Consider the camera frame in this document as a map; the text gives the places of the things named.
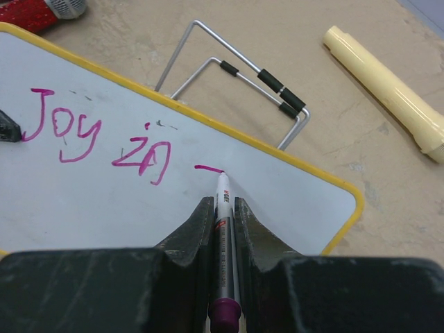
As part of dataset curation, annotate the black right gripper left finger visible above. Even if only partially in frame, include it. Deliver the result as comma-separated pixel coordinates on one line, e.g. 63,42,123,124
145,196,214,332

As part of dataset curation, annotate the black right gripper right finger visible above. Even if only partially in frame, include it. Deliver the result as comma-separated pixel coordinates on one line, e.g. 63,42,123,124
234,197,312,332

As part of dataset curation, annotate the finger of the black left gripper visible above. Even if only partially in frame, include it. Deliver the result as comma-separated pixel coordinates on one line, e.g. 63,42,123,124
0,110,22,142

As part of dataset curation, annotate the pink and white marker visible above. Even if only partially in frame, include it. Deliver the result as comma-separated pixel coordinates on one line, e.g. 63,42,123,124
208,173,241,332

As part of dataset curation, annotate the yellow framed whiteboard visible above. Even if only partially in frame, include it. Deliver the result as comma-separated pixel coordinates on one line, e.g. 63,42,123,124
1,24,364,255

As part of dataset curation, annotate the red toy microphone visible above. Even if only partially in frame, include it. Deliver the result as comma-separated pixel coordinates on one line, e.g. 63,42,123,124
1,0,87,33

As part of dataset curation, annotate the cream toy microphone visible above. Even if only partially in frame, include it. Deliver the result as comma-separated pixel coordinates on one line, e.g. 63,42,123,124
323,26,443,164

